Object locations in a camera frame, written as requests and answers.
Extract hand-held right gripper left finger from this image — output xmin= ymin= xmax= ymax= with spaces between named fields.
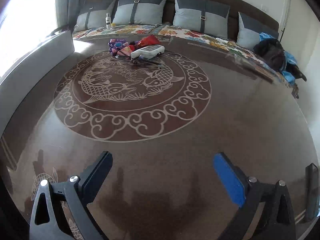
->
xmin=29 ymin=151 xmax=113 ymax=240

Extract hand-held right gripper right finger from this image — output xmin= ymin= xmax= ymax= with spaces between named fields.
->
xmin=213 ymin=152 xmax=297 ymax=240

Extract dark grey upright object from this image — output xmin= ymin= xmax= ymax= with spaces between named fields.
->
xmin=305 ymin=163 xmax=320 ymax=222

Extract eyeglasses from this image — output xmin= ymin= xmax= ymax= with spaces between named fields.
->
xmin=116 ymin=54 xmax=165 ymax=70

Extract small pink pouch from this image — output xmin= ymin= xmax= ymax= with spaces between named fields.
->
xmin=117 ymin=45 xmax=133 ymax=57

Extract grey flat panel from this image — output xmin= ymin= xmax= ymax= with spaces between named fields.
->
xmin=0 ymin=29 xmax=75 ymax=135

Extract purple plastic toy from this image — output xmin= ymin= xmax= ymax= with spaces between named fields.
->
xmin=108 ymin=38 xmax=129 ymax=54

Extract black bag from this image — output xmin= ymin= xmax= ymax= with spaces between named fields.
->
xmin=254 ymin=39 xmax=287 ymax=72

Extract dark bag with blue cloth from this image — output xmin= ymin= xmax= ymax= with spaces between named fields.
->
xmin=259 ymin=32 xmax=298 ymax=83

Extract white rectangular box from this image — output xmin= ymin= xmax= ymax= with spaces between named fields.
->
xmin=131 ymin=44 xmax=165 ymax=58

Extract red packet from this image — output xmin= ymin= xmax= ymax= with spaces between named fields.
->
xmin=136 ymin=35 xmax=160 ymax=49

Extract floral bedspread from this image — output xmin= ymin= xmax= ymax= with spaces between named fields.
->
xmin=72 ymin=22 xmax=299 ymax=98

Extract thin metal pole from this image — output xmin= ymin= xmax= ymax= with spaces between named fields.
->
xmin=279 ymin=0 xmax=292 ymax=43

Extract grey curtain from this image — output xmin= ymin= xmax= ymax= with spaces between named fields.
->
xmin=56 ymin=0 xmax=87 ymax=30

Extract grey pillow with strap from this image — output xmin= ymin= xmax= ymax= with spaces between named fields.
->
xmin=75 ymin=0 xmax=118 ymax=32
xmin=112 ymin=0 xmax=170 ymax=26
xmin=173 ymin=0 xmax=230 ymax=39
xmin=236 ymin=12 xmax=279 ymax=51

